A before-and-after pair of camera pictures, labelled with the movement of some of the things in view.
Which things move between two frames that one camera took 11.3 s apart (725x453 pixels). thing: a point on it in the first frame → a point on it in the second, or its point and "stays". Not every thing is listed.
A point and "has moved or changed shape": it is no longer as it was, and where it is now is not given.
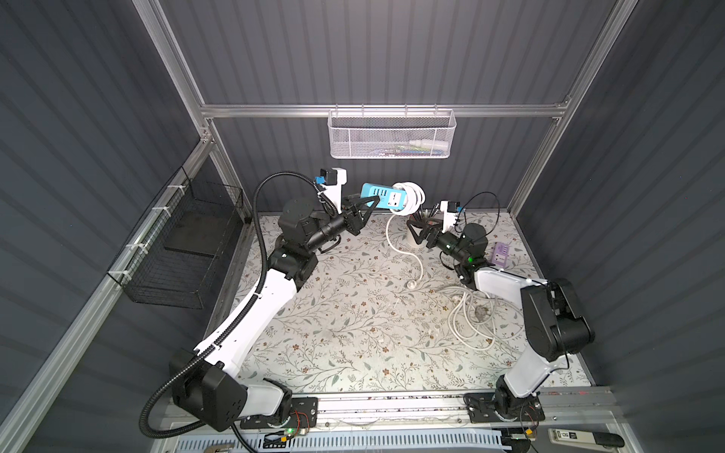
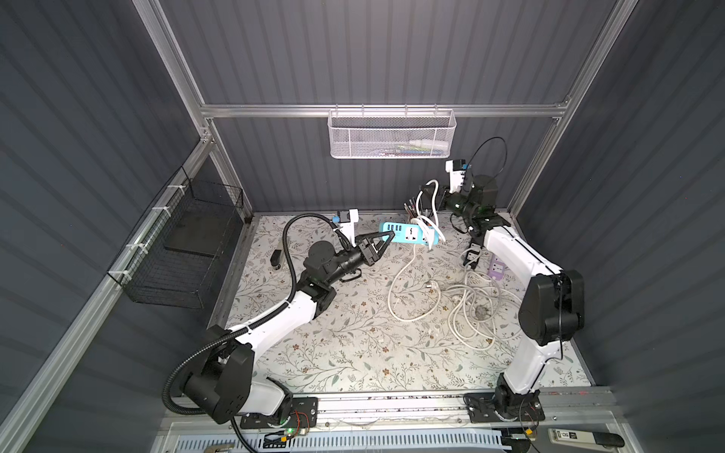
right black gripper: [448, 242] → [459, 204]
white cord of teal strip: [415, 198] → [443, 237]
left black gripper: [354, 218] → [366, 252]
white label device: [597, 441] stays
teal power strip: [390, 196] has moved or changed shape
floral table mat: [398, 309] stays
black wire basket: [172, 253] stays
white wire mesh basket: [391, 134] stays
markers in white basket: [417, 147] stays
